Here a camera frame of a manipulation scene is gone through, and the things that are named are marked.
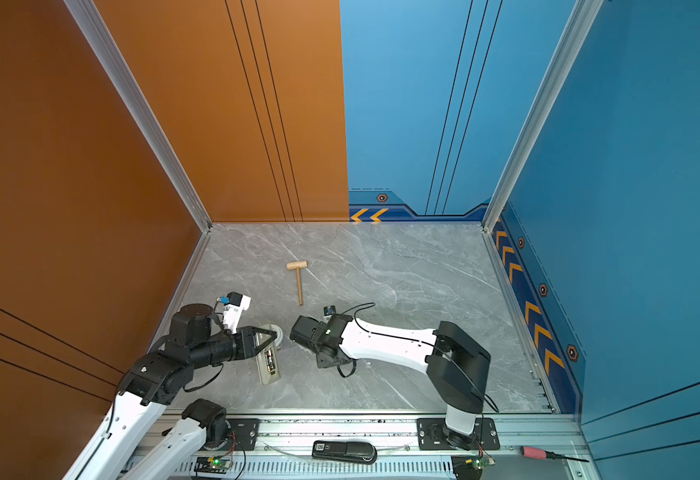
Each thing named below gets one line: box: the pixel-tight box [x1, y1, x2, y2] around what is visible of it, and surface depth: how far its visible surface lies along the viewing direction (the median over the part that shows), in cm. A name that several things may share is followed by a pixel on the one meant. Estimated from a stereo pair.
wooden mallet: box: [286, 260, 308, 306], surface depth 107 cm
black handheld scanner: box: [312, 440, 378, 465], surface depth 70 cm
